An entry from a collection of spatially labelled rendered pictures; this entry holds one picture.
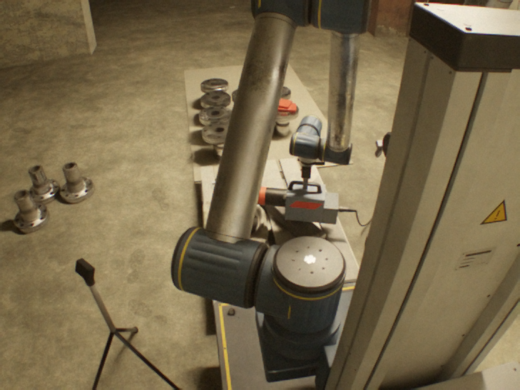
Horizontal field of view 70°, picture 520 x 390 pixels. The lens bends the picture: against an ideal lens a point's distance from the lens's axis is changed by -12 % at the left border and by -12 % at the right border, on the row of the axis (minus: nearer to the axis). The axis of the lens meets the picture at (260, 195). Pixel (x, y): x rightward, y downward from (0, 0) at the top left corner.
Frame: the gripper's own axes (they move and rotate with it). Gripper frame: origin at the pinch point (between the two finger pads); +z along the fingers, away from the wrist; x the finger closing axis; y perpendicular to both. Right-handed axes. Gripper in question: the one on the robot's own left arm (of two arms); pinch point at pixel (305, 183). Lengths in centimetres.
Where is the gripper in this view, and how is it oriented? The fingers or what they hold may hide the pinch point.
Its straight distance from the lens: 221.2
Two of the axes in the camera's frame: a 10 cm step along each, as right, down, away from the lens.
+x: -1.6, 6.3, -7.6
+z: 0.0, 7.7, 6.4
